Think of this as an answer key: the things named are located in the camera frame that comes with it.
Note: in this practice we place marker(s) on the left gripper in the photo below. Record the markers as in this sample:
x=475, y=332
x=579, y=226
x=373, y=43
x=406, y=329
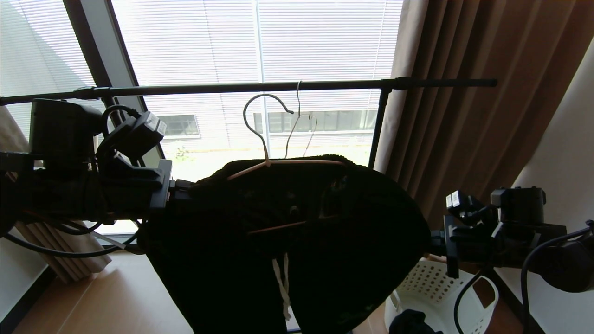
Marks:
x=134, y=195

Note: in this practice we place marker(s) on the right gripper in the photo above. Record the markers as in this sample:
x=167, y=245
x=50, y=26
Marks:
x=478, y=246

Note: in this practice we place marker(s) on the black garment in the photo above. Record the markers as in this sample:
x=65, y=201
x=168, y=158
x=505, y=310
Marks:
x=348, y=241
x=413, y=322

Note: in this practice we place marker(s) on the pink clothes hanger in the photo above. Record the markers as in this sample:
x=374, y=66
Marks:
x=301, y=162
x=298, y=99

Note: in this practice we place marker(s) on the white laundry basket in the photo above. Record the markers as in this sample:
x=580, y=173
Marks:
x=431, y=283

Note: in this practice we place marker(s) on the black clothes rack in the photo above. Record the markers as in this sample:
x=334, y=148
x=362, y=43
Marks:
x=325, y=85

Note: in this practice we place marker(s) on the window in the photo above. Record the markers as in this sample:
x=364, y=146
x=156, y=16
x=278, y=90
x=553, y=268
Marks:
x=209, y=46

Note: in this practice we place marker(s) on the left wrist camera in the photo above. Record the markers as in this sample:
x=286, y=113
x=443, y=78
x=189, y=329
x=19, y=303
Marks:
x=144, y=132

